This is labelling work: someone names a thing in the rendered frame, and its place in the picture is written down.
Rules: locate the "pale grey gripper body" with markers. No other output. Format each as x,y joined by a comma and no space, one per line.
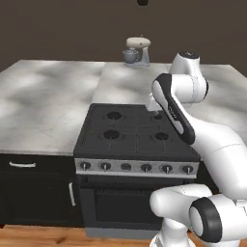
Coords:
153,103

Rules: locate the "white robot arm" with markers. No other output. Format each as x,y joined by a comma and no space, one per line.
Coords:
222,154

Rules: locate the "black and silver stove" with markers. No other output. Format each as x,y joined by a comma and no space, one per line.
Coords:
128,135

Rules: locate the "cream and grey stand mixer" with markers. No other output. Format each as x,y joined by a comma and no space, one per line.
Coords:
137,51

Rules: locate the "silver stove knob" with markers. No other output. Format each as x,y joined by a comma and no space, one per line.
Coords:
85,166
187,169
166,168
146,167
105,166

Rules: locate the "dark round stove knob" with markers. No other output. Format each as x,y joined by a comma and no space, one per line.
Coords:
125,166

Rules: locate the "black oven door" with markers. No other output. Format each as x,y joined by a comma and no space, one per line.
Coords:
122,205

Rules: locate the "black drawer front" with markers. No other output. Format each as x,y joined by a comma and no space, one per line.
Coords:
48,164

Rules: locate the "black cupboard door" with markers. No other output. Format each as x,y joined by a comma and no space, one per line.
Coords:
35,199

